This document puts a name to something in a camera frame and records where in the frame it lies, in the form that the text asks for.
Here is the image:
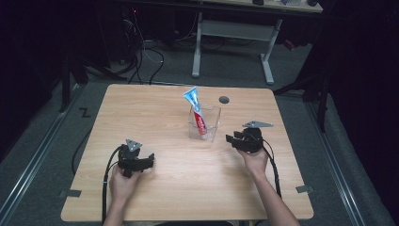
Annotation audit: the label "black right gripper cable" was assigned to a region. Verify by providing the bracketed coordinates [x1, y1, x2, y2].
[261, 137, 282, 200]

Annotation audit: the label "blue red toothpaste tube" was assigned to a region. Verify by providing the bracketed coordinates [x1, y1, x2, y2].
[183, 86, 209, 137]

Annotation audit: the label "person's left hand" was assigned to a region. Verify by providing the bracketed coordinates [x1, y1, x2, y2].
[108, 164, 143, 205]

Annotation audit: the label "black floor cables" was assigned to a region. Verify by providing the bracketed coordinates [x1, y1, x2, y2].
[120, 12, 166, 86]

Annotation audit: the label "white desk frame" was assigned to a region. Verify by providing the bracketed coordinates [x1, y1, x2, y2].
[190, 0, 324, 86]

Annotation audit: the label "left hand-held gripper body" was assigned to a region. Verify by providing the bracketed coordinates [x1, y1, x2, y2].
[117, 137, 149, 179]

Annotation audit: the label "person's right hand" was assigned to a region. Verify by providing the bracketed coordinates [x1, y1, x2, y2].
[236, 146, 270, 181]

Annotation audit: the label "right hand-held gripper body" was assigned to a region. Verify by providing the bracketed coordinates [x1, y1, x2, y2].
[233, 120, 275, 154]

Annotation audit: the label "clear plastic cup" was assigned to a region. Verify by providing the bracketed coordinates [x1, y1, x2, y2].
[187, 103, 222, 143]

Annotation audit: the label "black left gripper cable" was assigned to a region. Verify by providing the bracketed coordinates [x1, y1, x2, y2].
[101, 145, 124, 224]

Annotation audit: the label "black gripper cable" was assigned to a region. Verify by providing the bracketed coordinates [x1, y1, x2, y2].
[261, 137, 282, 200]
[101, 145, 124, 224]

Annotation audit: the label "black metal stand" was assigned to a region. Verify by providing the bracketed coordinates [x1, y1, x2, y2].
[273, 59, 334, 134]
[58, 46, 128, 113]

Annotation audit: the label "thin black floor cable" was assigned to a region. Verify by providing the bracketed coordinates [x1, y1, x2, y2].
[71, 126, 95, 176]

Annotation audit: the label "metal floor rail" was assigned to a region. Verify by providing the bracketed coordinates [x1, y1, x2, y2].
[0, 84, 81, 226]
[304, 100, 367, 226]

